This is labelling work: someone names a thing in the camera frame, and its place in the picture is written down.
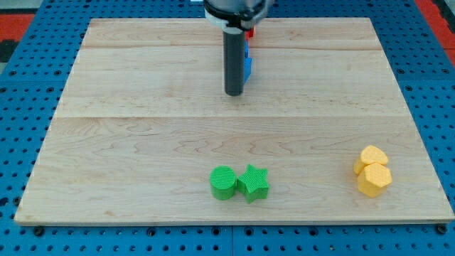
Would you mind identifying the yellow heart block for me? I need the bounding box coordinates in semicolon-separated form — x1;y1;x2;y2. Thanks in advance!
353;145;389;176

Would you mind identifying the light wooden board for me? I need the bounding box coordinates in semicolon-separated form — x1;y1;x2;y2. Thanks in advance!
15;18;454;226

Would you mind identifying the blue block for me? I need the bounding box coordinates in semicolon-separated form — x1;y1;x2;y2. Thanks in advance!
244;41;252;83

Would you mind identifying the yellow hexagon block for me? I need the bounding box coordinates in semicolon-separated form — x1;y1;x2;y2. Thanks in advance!
357;163;392;198

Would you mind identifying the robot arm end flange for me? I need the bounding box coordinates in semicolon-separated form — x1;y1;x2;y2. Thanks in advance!
203;0;274;34

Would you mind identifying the green star block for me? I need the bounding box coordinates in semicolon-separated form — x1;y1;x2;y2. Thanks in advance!
237;164;269;203

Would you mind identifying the red block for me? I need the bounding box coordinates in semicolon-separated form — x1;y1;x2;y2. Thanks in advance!
245;28;255;41

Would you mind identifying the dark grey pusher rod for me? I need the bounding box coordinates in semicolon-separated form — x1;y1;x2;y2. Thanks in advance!
223;32;245;97

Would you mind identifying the green cylinder block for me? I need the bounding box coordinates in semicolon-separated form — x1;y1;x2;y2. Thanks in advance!
209;166;237;201

